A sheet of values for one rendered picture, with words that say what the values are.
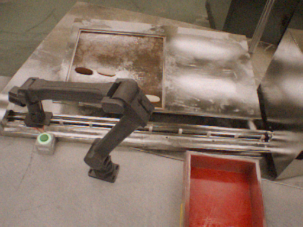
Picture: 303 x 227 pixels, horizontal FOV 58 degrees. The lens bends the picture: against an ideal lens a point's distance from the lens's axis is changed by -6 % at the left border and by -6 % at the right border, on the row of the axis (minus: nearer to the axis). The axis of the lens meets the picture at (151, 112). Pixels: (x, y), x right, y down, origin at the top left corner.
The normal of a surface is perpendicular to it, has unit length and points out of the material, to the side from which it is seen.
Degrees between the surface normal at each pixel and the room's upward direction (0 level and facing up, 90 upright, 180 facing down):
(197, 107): 10
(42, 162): 0
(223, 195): 0
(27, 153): 0
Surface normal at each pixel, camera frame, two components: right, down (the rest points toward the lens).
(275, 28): -0.02, 0.76
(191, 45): 0.10, -0.51
